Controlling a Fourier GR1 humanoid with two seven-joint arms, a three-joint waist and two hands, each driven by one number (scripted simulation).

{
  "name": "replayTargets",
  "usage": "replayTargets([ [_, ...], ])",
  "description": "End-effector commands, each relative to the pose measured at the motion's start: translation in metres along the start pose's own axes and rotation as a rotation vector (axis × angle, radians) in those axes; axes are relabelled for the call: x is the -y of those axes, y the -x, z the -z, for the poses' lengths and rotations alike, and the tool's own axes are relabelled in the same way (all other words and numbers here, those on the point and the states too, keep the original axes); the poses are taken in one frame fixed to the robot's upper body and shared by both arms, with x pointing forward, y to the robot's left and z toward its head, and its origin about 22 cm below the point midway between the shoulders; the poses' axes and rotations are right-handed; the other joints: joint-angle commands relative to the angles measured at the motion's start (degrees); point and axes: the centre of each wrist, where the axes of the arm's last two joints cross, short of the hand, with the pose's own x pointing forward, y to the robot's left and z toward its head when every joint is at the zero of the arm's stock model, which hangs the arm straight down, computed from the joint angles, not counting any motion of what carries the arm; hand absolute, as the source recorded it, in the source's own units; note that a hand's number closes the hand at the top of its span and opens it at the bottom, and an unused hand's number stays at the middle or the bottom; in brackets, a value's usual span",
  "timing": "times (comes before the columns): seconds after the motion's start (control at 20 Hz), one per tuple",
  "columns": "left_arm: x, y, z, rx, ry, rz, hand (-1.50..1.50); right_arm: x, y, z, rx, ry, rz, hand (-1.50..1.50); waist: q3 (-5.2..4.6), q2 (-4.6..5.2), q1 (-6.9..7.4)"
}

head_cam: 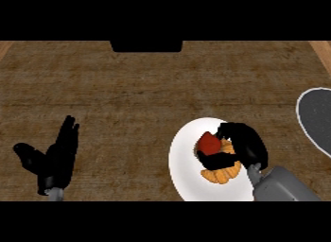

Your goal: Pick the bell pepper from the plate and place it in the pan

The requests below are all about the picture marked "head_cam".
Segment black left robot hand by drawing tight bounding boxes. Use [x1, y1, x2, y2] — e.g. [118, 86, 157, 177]
[13, 114, 81, 197]

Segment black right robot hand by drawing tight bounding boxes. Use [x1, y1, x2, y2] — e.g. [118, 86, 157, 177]
[195, 122, 269, 171]

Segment red bell pepper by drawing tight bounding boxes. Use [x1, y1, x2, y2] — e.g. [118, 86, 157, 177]
[196, 131, 223, 157]

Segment white plate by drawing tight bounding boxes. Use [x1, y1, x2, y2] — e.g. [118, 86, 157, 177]
[167, 117, 257, 202]

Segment dark grey pan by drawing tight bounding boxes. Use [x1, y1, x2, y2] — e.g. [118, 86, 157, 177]
[295, 87, 331, 165]

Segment orange croissant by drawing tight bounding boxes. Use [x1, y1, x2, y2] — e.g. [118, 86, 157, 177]
[192, 137, 242, 185]

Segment black appliance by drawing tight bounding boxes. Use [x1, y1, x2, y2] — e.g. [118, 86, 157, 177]
[109, 41, 185, 53]

